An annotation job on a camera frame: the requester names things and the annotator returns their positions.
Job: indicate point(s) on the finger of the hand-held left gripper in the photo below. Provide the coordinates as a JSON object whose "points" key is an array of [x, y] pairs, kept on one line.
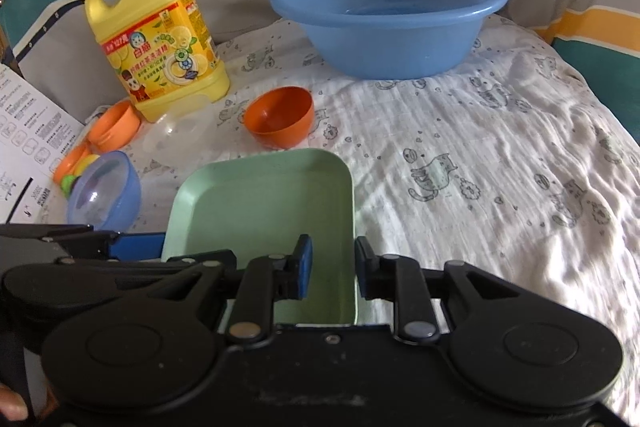
{"points": [[140, 246], [200, 255]]}

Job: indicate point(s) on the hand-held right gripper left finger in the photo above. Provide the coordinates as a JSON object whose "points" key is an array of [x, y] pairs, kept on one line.
{"points": [[302, 269]]}

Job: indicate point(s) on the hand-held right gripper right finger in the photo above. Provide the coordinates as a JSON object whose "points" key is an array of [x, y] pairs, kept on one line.
{"points": [[363, 272]]}

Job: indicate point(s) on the blue translucent bowl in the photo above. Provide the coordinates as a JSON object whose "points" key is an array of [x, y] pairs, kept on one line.
{"points": [[107, 192]]}

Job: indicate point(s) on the green square plate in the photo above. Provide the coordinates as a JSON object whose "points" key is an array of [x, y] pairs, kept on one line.
{"points": [[260, 197]]}

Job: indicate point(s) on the clear plastic bowl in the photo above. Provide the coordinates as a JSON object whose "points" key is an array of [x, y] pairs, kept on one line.
{"points": [[175, 137]]}

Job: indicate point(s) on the orange plastic bowl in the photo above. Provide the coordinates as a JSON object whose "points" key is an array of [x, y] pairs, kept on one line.
{"points": [[280, 122]]}

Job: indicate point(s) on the person's left hand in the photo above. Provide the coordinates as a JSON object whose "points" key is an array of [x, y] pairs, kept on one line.
{"points": [[11, 404]]}

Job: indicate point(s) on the green toy food piece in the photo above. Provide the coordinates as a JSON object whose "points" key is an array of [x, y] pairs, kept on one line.
{"points": [[70, 183]]}

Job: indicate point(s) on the yellow toy food piece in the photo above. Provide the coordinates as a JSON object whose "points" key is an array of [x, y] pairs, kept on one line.
{"points": [[89, 162]]}

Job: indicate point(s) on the toy food pieces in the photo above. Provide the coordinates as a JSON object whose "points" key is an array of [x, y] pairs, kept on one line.
{"points": [[67, 162]]}

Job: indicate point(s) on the small orange cup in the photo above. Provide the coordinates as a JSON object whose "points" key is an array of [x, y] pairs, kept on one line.
{"points": [[117, 124]]}

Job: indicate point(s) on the white printed instruction sheet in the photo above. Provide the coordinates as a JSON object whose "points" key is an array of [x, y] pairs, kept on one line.
{"points": [[30, 132]]}

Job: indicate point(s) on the white cat print blanket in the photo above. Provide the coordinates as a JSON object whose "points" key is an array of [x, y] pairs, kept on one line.
{"points": [[475, 157]]}

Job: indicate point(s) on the yellow detergent pump bottle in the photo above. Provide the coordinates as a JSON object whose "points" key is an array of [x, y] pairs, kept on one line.
{"points": [[150, 7]]}

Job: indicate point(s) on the blue plastic basin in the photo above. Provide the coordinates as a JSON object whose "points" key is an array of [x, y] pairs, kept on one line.
{"points": [[390, 32]]}

